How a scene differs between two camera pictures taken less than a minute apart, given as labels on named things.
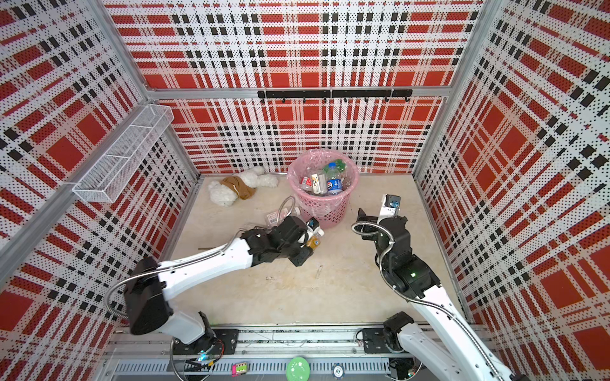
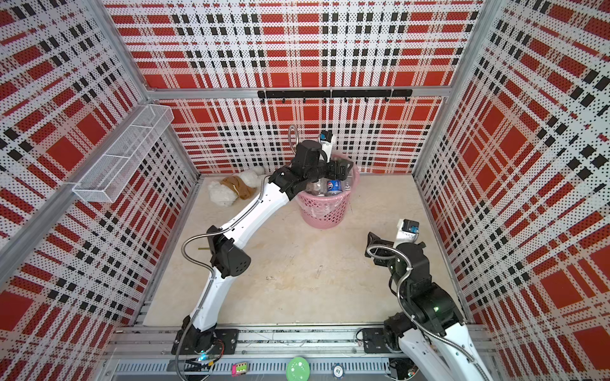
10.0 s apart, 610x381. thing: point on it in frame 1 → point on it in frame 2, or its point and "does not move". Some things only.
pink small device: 239,369 does not move
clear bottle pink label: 274,217 → 318,188
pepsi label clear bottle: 334,180 does not move
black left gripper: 299,255 → 341,172
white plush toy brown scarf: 244,184 does not move
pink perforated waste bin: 329,210 does not move
